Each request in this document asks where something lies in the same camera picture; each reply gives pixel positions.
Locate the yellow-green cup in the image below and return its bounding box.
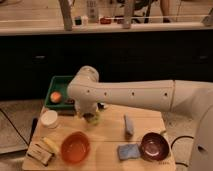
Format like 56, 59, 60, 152
88, 114, 100, 126

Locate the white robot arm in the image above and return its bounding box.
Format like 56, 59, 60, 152
67, 66, 213, 171

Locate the dark brown item in tray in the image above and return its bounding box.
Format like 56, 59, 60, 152
65, 98, 75, 104

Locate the orange plastic bowl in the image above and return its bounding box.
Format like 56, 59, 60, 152
60, 131, 90, 164

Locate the orange fruit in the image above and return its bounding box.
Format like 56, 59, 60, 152
50, 91, 62, 103

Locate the white cup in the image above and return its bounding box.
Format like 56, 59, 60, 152
40, 110, 58, 129

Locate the green plastic tray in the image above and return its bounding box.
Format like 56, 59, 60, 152
44, 76, 74, 110

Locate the yellow banana toy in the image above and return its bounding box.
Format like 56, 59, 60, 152
43, 137, 59, 154

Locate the blue sponge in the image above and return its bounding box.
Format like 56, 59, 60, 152
117, 144, 141, 160

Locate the wooden block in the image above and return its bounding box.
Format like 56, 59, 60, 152
27, 143, 54, 166

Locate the dark red bowl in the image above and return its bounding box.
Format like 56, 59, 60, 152
139, 132, 169, 161

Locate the black cable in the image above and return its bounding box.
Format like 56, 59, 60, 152
170, 134, 195, 167

